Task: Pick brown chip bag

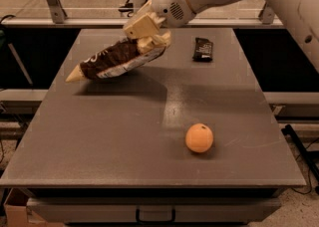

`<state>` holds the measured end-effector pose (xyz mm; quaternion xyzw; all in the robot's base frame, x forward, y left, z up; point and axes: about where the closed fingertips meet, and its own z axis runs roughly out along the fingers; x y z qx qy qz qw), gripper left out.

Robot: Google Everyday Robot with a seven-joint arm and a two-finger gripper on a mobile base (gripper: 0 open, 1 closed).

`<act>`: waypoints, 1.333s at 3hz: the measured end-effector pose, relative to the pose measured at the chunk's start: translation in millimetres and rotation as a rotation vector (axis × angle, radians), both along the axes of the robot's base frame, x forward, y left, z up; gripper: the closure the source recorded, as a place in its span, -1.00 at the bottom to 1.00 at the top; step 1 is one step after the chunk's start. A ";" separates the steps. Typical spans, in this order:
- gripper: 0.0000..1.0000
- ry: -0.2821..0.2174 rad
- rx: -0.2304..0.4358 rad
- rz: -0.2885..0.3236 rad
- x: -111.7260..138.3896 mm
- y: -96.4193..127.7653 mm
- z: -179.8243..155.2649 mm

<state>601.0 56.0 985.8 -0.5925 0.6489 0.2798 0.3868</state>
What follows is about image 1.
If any right metal bracket post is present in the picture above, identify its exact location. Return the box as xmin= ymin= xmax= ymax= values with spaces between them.
xmin=258 ymin=3 xmax=275 ymax=25

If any metal rail beam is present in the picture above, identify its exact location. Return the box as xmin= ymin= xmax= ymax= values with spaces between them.
xmin=2 ymin=17 xmax=283 ymax=28

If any cardboard box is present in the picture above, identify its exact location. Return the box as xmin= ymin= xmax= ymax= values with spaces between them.
xmin=4 ymin=189 xmax=65 ymax=227

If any metal bracket post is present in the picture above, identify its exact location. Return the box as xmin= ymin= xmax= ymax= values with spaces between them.
xmin=258 ymin=3 xmax=275 ymax=25
xmin=37 ymin=0 xmax=68 ymax=25

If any grey drawer with handle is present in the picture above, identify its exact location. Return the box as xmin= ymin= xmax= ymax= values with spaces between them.
xmin=27 ymin=198 xmax=281 ymax=224

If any black stand leg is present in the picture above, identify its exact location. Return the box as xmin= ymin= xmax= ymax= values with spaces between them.
xmin=281 ymin=124 xmax=319 ymax=195

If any left metal bracket post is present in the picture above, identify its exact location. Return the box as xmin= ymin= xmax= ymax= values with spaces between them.
xmin=37 ymin=0 xmax=68 ymax=25

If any orange ball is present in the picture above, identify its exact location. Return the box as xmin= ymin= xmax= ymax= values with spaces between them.
xmin=185 ymin=123 xmax=213 ymax=153

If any black candy bar wrapper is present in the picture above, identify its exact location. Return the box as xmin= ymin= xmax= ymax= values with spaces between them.
xmin=192 ymin=38 xmax=213 ymax=62

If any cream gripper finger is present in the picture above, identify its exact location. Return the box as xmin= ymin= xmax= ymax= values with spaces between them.
xmin=137 ymin=30 xmax=171 ymax=54

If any brown sea salt chip bag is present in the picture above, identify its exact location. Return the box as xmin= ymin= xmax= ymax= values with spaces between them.
xmin=66 ymin=38 xmax=166 ymax=83

